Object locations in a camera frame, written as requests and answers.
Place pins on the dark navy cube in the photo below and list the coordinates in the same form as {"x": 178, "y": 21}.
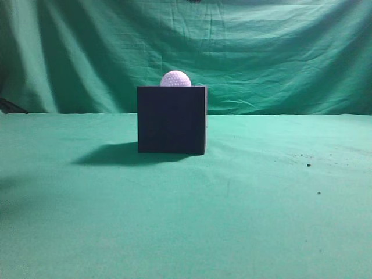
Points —
{"x": 172, "y": 119}

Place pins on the green cloth backdrop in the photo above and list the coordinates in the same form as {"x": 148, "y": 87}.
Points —
{"x": 255, "y": 57}

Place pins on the green table cloth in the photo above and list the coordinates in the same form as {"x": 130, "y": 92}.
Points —
{"x": 284, "y": 196}

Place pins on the white dimpled golf ball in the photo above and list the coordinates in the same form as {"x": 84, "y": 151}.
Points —
{"x": 175, "y": 78}

